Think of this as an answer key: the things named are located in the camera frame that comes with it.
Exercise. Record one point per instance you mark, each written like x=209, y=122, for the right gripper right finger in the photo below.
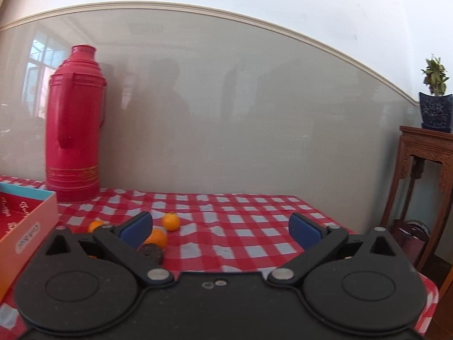
x=319, y=244

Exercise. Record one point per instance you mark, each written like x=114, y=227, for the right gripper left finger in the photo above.
x=122, y=242

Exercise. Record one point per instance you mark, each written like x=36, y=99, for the dark fruit back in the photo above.
x=153, y=252

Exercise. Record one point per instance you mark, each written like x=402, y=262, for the small orange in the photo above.
x=171, y=222
x=94, y=225

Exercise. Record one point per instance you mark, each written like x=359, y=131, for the colourful cardboard box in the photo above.
x=27, y=216

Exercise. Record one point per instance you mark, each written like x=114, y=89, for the carved wooden side stand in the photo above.
x=421, y=187

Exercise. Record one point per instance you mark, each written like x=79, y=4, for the red thermos flask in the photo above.
x=72, y=127

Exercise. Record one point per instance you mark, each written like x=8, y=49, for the potted plant blue pot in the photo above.
x=436, y=106

